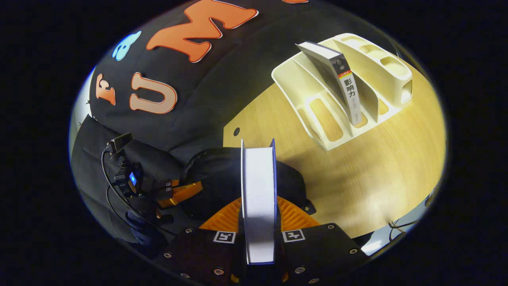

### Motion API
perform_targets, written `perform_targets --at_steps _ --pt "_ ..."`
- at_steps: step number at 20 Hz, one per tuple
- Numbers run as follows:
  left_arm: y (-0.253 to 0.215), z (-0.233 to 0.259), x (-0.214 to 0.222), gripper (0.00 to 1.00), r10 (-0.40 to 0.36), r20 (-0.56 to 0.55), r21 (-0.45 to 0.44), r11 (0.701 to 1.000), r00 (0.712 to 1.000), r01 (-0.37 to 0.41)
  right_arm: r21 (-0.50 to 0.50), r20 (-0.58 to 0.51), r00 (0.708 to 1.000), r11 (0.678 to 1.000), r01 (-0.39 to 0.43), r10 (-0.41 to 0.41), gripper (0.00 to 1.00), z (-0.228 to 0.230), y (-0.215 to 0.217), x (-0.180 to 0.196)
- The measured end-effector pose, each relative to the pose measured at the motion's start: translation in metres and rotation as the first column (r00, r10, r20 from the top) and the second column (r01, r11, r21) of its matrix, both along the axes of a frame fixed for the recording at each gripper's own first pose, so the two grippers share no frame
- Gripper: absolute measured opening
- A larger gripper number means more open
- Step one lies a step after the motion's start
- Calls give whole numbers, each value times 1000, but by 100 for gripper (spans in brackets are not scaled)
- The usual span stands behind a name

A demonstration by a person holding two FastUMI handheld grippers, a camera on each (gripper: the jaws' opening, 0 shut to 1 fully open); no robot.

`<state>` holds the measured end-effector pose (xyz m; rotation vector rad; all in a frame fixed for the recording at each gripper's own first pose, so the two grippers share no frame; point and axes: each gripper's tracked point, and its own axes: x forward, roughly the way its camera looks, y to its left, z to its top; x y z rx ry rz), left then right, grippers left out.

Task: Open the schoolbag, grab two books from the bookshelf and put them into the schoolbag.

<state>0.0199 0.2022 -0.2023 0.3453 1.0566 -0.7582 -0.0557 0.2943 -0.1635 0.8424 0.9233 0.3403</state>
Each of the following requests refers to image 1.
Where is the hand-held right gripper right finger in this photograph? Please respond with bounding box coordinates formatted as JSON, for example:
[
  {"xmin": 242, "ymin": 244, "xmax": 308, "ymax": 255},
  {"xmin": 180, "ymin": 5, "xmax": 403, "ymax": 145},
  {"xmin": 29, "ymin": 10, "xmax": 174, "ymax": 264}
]
[{"xmin": 274, "ymin": 195, "xmax": 369, "ymax": 284}]

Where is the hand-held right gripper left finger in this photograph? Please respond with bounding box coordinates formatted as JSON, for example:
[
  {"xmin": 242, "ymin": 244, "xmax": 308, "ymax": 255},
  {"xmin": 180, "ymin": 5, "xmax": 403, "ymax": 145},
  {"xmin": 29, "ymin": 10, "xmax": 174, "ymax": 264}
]
[{"xmin": 153, "ymin": 197, "xmax": 248, "ymax": 284}]

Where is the black schoolbag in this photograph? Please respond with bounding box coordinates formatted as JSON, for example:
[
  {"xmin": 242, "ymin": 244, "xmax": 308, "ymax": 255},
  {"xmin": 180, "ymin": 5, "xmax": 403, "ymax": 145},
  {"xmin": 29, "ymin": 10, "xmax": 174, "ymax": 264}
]
[{"xmin": 179, "ymin": 148, "xmax": 317, "ymax": 221}]

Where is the blue cover book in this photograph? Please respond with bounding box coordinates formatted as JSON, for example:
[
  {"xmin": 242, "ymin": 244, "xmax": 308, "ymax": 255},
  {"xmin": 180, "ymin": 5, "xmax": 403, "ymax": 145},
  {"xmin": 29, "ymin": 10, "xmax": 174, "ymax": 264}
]
[{"xmin": 240, "ymin": 138, "xmax": 278, "ymax": 266}]

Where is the grey portrait cover book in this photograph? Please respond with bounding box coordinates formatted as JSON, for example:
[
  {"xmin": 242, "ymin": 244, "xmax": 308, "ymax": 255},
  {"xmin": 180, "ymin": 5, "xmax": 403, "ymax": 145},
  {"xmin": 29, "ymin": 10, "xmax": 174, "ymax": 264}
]
[{"xmin": 296, "ymin": 41, "xmax": 362, "ymax": 126}]

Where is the white bookshelf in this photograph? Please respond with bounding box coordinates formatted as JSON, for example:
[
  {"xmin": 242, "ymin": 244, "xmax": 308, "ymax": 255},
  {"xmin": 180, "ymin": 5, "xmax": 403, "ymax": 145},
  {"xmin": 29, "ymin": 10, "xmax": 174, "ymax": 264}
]
[{"xmin": 271, "ymin": 33, "xmax": 413, "ymax": 151}]

